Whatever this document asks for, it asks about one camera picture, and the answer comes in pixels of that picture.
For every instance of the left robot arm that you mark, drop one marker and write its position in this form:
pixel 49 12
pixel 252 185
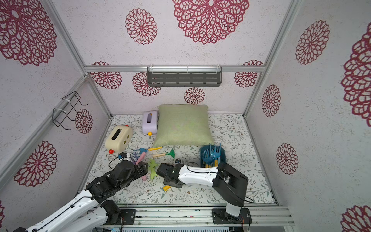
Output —
pixel 93 207

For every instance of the lilac tissue box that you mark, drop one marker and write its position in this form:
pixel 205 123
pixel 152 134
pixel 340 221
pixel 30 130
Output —
pixel 150 121

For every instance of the teal storage box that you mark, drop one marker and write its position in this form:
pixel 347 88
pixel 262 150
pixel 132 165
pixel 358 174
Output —
pixel 223 155

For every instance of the metal base rail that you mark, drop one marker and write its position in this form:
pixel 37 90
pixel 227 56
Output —
pixel 200 216

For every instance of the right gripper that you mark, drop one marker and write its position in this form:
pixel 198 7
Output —
pixel 162 170

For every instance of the black wire rack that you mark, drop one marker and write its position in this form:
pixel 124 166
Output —
pixel 69 105

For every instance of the green pillow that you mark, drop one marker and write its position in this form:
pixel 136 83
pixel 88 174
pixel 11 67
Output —
pixel 183 125

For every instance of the green rake wooden handle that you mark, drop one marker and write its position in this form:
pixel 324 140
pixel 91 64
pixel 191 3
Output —
pixel 171 154

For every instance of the purple rake pink handle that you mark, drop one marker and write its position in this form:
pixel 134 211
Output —
pixel 138 159

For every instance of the grey wall shelf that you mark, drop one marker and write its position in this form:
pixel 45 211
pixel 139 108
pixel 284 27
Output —
pixel 184 76

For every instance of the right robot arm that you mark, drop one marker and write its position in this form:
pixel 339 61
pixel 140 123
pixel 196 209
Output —
pixel 227 181

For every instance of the floral table mat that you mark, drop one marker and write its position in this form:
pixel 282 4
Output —
pixel 229 131

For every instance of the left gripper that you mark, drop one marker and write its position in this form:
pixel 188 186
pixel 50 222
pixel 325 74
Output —
pixel 138 174

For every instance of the cream tissue box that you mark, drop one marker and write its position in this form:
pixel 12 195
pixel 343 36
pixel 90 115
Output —
pixel 118 139

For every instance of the lime rake wooden handle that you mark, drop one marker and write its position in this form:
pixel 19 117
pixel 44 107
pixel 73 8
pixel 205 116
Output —
pixel 153 168

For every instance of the blue tool yellow handle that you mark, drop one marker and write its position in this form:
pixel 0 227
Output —
pixel 139 151

